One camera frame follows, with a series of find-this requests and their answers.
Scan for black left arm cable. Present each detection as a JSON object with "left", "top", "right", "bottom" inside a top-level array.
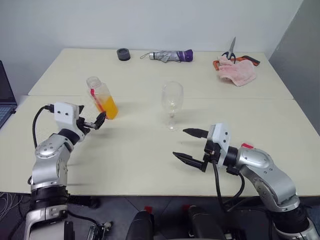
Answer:
[{"left": 32, "top": 104, "right": 55, "bottom": 148}]

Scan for black robot torso cable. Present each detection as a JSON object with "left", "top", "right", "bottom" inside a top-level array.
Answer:
[{"left": 66, "top": 211, "right": 106, "bottom": 227}]

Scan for white cable bundle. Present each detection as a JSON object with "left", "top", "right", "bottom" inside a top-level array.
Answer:
[{"left": 0, "top": 191, "right": 23, "bottom": 221}]

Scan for clear bottle with orange drink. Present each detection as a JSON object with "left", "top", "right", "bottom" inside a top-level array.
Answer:
[{"left": 86, "top": 76, "right": 120, "bottom": 121}]

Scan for pink towel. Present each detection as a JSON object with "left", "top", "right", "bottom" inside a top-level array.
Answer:
[{"left": 216, "top": 55, "right": 257, "bottom": 88}]

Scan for orange and black tool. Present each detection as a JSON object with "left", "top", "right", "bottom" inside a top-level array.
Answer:
[{"left": 212, "top": 55, "right": 261, "bottom": 71}]

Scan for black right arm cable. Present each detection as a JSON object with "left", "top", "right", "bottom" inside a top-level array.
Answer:
[{"left": 211, "top": 159, "right": 247, "bottom": 213}]

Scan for dark rounded shape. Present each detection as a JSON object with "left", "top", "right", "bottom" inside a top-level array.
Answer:
[
  {"left": 187, "top": 204, "right": 226, "bottom": 240},
  {"left": 124, "top": 209, "right": 156, "bottom": 240}
]

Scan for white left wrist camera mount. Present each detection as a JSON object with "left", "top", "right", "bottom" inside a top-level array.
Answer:
[{"left": 53, "top": 101, "right": 86, "bottom": 143}]

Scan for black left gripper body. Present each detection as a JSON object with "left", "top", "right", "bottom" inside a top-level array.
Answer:
[{"left": 76, "top": 117, "right": 99, "bottom": 136}]

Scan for black round tape roll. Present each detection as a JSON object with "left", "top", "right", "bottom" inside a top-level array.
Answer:
[{"left": 116, "top": 48, "right": 131, "bottom": 62}]

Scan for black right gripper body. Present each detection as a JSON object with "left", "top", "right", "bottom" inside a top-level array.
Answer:
[{"left": 201, "top": 139, "right": 221, "bottom": 173}]

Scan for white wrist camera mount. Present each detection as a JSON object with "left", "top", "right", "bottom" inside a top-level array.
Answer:
[
  {"left": 53, "top": 101, "right": 86, "bottom": 143},
  {"left": 206, "top": 122, "right": 232, "bottom": 167}
]

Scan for black handled steel scissors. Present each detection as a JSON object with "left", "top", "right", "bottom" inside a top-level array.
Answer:
[{"left": 221, "top": 36, "right": 237, "bottom": 62}]

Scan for dark laptop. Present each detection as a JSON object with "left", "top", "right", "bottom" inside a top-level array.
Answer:
[{"left": 0, "top": 59, "right": 18, "bottom": 130}]

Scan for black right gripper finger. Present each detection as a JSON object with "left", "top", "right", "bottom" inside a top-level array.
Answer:
[
  {"left": 182, "top": 127, "right": 210, "bottom": 140},
  {"left": 172, "top": 151, "right": 205, "bottom": 172}
]

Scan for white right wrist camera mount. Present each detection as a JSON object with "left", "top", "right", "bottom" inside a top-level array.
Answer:
[{"left": 206, "top": 122, "right": 232, "bottom": 167}]

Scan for folded grey purple umbrella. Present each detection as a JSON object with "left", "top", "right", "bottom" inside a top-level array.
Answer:
[{"left": 139, "top": 48, "right": 194, "bottom": 63}]

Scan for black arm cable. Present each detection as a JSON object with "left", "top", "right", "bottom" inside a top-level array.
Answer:
[
  {"left": 32, "top": 104, "right": 55, "bottom": 148},
  {"left": 211, "top": 159, "right": 247, "bottom": 213}
]

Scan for clear wine glass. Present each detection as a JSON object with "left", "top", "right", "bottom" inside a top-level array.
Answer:
[{"left": 161, "top": 81, "right": 185, "bottom": 131}]

